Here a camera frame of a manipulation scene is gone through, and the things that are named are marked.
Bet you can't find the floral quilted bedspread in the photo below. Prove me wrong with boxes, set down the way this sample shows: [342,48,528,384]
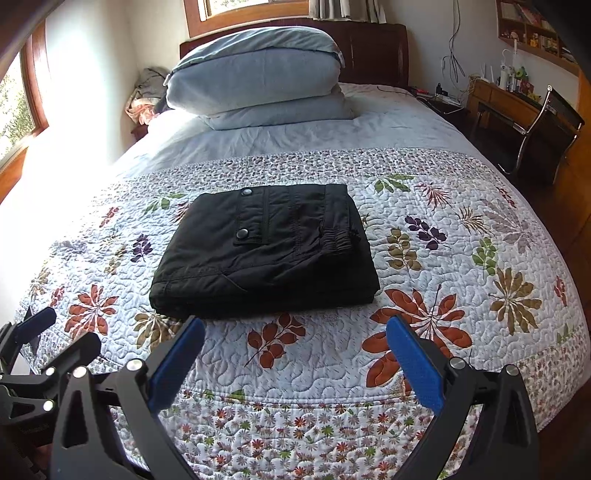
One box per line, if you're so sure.
[14,148,587,480]

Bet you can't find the black metal frame chair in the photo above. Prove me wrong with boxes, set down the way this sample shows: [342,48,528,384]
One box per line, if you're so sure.
[496,85,586,186]

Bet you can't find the flat grey-blue pillow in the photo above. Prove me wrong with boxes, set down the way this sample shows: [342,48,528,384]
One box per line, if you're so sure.
[198,85,356,132]

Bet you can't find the wooden desk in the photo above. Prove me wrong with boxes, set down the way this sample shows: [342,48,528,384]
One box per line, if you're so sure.
[467,76,591,139]

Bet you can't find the pile of grey clothes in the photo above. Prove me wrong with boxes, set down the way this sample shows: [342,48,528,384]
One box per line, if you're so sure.
[127,67,172,126]

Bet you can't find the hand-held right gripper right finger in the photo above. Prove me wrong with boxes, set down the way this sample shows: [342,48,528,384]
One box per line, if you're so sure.
[385,316,540,480]

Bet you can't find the bottles on desk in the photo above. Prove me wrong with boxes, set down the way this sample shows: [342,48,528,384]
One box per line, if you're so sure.
[496,62,537,94]

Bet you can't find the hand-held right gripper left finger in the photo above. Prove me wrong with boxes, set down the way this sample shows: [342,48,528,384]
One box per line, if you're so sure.
[48,316,206,480]

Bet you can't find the large grey-blue pillow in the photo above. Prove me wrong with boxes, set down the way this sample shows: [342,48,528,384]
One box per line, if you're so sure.
[164,28,346,112]

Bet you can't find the dark bedside table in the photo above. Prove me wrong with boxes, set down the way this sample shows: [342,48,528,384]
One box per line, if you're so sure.
[411,84,468,117]

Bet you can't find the wooden window frame behind headboard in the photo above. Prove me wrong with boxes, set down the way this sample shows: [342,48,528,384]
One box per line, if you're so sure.
[184,0,311,40]

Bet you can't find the beige striped curtain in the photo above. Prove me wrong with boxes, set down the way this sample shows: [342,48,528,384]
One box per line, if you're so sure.
[308,0,393,25]

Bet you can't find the curved wooden bay window frame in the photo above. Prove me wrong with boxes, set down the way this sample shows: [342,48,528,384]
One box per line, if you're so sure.
[0,21,51,188]

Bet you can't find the wooden wall shelf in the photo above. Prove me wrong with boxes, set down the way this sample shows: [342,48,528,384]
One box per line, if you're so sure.
[496,0,581,75]

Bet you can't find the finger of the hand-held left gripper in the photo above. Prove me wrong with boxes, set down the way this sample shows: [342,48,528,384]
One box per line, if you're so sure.
[0,332,102,423]
[0,307,57,370]

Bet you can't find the hanging wall cables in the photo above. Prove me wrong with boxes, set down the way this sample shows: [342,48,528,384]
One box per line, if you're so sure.
[441,0,468,89]

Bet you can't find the dark wooden bed headboard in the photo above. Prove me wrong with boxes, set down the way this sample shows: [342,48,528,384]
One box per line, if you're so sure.
[179,23,409,88]

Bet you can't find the light grey bed sheet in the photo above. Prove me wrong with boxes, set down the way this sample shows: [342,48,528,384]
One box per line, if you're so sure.
[111,83,492,182]

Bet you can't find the black pants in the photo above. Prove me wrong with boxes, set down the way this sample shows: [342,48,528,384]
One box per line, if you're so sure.
[149,184,382,321]

